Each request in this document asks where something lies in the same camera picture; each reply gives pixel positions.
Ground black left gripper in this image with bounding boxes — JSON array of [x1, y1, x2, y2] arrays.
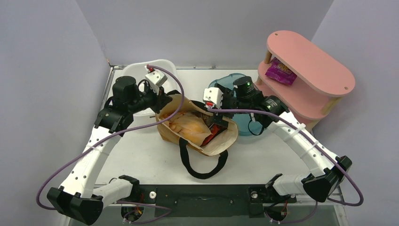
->
[[128, 82, 172, 114]]

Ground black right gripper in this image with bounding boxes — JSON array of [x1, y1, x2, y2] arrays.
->
[[210, 88, 250, 127]]

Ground orange translucent plastic grocery bag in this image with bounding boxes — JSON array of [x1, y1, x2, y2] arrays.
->
[[165, 112, 211, 146]]

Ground mustard tote bag black straps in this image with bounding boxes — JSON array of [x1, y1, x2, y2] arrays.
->
[[155, 93, 239, 180]]

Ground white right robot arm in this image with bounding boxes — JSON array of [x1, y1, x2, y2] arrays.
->
[[203, 76, 352, 202]]

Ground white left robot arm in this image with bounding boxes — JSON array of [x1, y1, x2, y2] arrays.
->
[[47, 75, 172, 226]]

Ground teal transparent plastic tub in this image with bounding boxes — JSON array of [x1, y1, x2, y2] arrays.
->
[[208, 73, 262, 137]]

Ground white perforated plastic basket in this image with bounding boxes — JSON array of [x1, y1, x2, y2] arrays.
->
[[120, 59, 179, 133]]

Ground purple snack packet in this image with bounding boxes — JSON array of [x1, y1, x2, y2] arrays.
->
[[265, 57, 297, 86]]

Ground pink two-tier wooden shelf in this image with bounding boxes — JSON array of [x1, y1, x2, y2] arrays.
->
[[255, 30, 355, 131]]

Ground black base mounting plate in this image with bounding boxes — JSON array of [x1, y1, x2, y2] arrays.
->
[[134, 185, 297, 218]]

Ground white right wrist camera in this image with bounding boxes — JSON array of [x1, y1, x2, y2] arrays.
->
[[203, 87, 223, 109]]

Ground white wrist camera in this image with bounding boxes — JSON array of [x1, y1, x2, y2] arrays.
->
[[145, 65, 168, 89], [203, 87, 223, 109]]

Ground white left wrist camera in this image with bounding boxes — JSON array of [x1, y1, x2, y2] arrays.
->
[[145, 65, 168, 89]]

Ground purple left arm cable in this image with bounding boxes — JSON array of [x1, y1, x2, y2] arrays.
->
[[36, 65, 185, 225]]

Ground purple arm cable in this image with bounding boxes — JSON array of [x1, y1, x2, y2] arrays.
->
[[207, 107, 364, 225], [36, 65, 185, 225]]

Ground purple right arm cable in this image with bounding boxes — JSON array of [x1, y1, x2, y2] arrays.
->
[[207, 107, 364, 225]]

